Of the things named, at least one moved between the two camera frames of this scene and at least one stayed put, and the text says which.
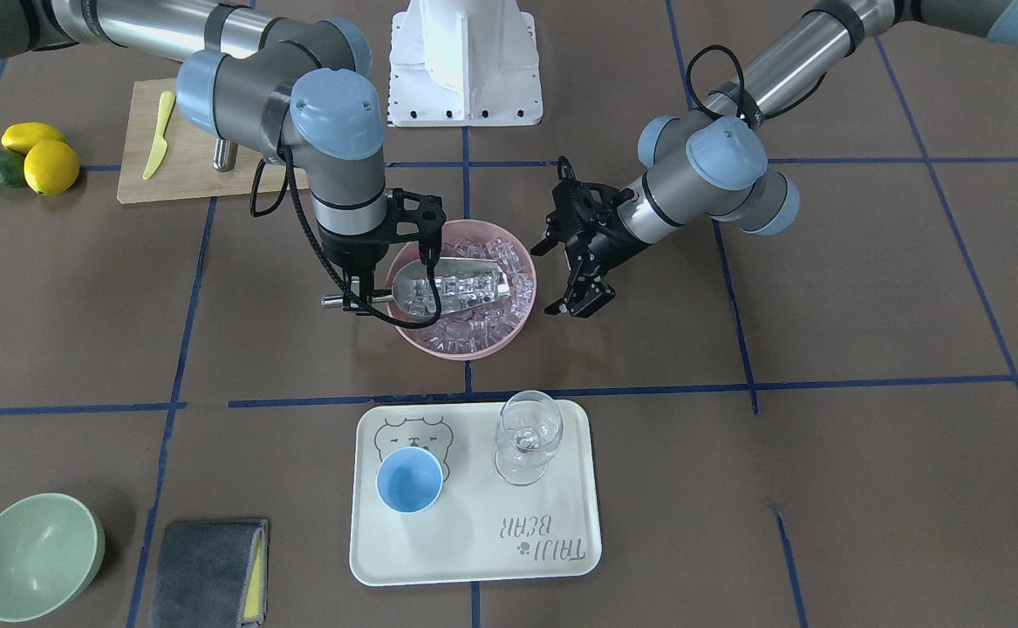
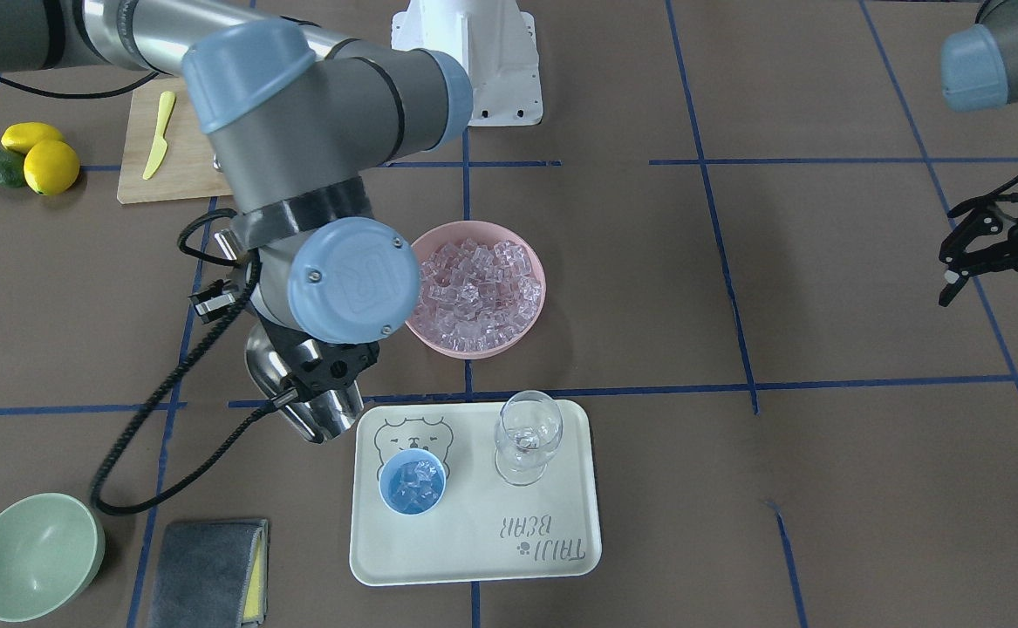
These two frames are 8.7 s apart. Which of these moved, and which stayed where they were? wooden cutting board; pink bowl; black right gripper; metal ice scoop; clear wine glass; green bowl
Moved: metal ice scoop; black right gripper
Stayed: green bowl; pink bowl; clear wine glass; wooden cutting board
